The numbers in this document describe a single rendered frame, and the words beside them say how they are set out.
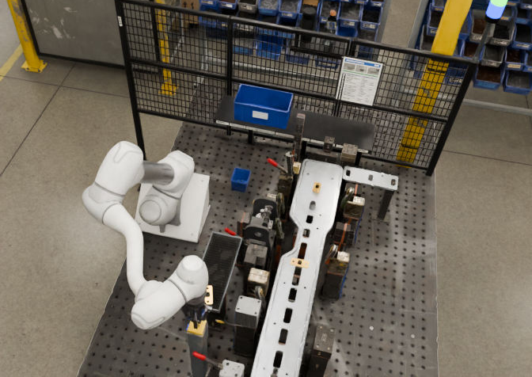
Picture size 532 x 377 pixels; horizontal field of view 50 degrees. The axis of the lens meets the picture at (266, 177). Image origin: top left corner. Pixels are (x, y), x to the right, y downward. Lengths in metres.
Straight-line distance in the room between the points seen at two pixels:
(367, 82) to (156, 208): 1.29
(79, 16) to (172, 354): 2.98
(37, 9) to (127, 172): 2.96
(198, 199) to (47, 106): 2.31
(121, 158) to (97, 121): 2.56
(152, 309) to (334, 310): 1.24
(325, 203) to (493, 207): 1.94
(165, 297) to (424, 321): 1.50
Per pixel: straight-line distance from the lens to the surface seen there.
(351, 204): 2.88
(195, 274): 1.93
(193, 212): 3.05
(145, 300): 1.93
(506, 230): 4.46
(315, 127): 3.22
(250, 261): 2.54
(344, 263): 2.67
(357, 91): 3.19
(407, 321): 2.98
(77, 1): 4.82
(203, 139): 3.58
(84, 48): 5.10
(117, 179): 2.28
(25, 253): 4.10
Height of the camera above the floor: 3.23
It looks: 49 degrees down
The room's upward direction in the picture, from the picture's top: 5 degrees clockwise
